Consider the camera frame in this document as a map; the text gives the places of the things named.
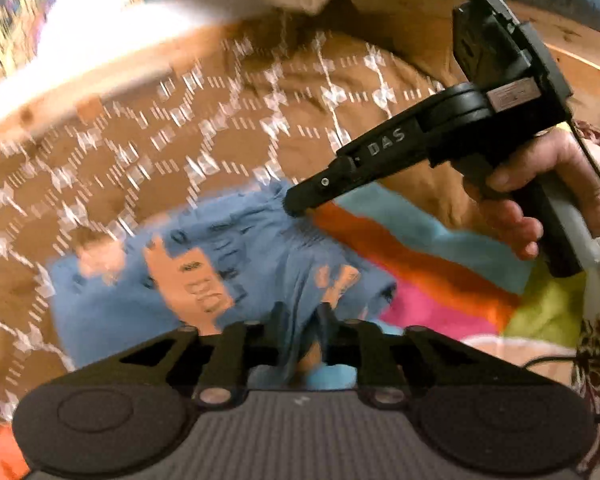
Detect multicolour striped bedsheet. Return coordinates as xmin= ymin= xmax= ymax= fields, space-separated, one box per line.
xmin=0 ymin=184 xmax=584 ymax=479

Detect person right hand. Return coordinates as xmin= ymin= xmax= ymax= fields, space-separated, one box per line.
xmin=463 ymin=128 xmax=600 ymax=260

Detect wooden bed frame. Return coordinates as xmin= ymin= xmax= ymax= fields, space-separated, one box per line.
xmin=0 ymin=0 xmax=600 ymax=151

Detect brown PF patterned blanket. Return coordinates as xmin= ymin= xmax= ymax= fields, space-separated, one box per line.
xmin=0 ymin=0 xmax=487 ymax=441

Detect blue orange patterned pants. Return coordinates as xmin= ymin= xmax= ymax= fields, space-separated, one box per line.
xmin=48 ymin=182 xmax=396 ymax=388

